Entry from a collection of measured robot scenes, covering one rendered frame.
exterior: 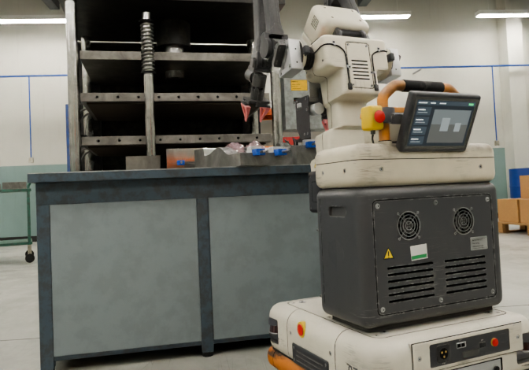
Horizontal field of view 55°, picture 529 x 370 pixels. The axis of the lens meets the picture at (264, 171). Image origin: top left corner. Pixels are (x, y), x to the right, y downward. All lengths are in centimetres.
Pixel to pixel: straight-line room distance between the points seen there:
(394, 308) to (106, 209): 123
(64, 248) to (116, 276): 23
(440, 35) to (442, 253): 883
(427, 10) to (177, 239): 868
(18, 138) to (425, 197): 859
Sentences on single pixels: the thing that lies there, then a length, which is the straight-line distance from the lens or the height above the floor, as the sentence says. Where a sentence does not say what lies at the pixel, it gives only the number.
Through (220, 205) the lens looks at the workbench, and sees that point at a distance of 220.
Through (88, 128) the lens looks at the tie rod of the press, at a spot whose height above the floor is 117.
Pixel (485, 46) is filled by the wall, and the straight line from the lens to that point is 1063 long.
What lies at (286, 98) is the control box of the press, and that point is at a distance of 324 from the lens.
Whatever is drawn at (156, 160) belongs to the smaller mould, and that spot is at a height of 85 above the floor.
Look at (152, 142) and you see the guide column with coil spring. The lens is 298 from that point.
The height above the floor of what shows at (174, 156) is 92.
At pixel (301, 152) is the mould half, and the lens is 231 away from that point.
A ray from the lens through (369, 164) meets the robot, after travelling 144.
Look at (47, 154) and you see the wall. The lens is 947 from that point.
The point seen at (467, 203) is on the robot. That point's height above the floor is 62.
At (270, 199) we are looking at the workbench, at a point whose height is 65.
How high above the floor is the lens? 69
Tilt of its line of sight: 2 degrees up
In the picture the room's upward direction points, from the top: 3 degrees counter-clockwise
